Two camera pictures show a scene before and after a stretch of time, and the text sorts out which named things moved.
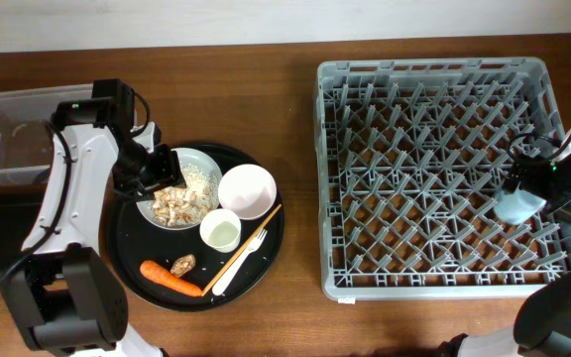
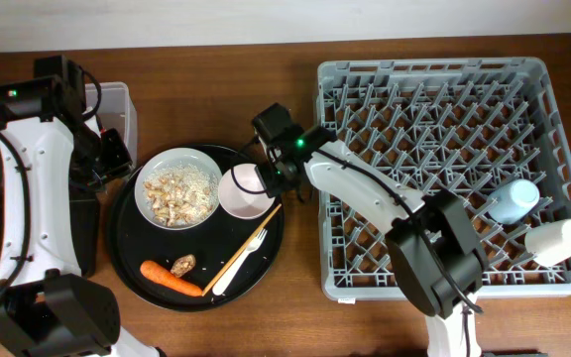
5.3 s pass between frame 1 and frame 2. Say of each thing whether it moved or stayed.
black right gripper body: moved
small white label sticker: stayed
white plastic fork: stayed
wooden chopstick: stayed
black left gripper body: moved
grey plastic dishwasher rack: stayed
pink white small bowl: stayed
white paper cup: moved
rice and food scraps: stayed
